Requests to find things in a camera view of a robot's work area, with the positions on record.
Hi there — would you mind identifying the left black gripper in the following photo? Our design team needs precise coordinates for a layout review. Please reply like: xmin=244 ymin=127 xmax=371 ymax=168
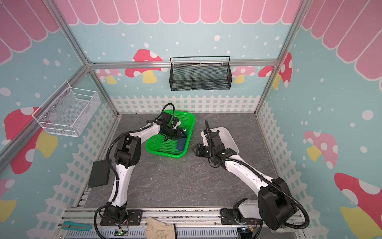
xmin=162 ymin=125 xmax=187 ymax=140

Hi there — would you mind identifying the green plastic basket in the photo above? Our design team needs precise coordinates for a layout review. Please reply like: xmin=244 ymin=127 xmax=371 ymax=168
xmin=145 ymin=111 xmax=196 ymax=159

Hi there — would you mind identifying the white plastic tub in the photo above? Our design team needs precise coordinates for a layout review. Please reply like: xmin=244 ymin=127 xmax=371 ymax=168
xmin=201 ymin=127 xmax=239 ymax=154

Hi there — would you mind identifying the dark blue paper napkin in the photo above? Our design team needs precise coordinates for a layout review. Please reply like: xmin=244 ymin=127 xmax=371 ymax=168
xmin=177 ymin=138 xmax=187 ymax=151

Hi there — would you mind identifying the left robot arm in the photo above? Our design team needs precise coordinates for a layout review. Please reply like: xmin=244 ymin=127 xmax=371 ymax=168
xmin=94 ymin=120 xmax=192 ymax=226

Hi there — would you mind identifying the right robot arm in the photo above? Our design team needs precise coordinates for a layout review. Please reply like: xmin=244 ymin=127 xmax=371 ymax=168
xmin=194 ymin=128 xmax=310 ymax=230

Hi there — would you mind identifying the beige work glove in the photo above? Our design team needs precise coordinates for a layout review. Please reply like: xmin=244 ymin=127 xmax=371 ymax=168
xmin=145 ymin=217 xmax=178 ymax=239

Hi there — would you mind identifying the black flat pad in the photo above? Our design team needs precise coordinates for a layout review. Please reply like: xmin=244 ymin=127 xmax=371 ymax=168
xmin=88 ymin=160 xmax=110 ymax=188

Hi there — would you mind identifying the black mesh wall basket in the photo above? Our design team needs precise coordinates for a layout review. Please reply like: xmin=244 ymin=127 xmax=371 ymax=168
xmin=169 ymin=56 xmax=233 ymax=91

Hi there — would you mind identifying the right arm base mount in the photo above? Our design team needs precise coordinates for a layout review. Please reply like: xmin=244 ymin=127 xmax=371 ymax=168
xmin=220 ymin=208 xmax=260 ymax=225

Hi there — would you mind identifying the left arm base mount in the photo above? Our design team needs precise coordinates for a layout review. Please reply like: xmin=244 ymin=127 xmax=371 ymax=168
xmin=100 ymin=209 xmax=143 ymax=226

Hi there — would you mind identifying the white wire wall basket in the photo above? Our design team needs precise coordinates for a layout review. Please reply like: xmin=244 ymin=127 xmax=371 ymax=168
xmin=32 ymin=82 xmax=101 ymax=137

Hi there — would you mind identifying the teal handled tool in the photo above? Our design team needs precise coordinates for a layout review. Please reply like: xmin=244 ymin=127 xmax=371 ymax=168
xmin=61 ymin=221 xmax=92 ymax=232

